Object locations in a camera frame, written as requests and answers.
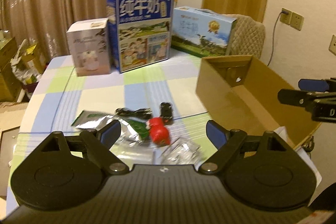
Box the small black toy car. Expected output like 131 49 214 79
160 102 173 125

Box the red toy figure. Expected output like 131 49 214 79
146 117 170 146

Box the wall switch plate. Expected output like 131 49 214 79
329 35 336 56

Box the black charger cable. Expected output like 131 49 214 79
266 11 289 67

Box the dark blue milk carton box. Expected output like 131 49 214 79
106 0 174 73

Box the wall socket with plug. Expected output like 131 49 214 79
280 8 292 25

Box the clear plastic bag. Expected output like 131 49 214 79
160 137 205 166

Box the quilted beige chair cover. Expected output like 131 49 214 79
226 14 266 59

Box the white humidifier box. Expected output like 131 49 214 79
67 18 112 77

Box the dark picture frame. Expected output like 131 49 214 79
0 127 19 198

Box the brown cardboard box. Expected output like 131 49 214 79
196 55 321 148

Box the light blue milk box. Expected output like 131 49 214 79
171 6 236 57

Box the small open cardboard box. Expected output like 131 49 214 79
22 43 46 75

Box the checkered table cloth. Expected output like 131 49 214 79
4 53 322 217

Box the silver green foil pouch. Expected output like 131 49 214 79
71 110 150 147

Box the wall socket plain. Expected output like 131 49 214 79
290 12 304 31

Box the black usb cable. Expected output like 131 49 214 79
115 107 153 119

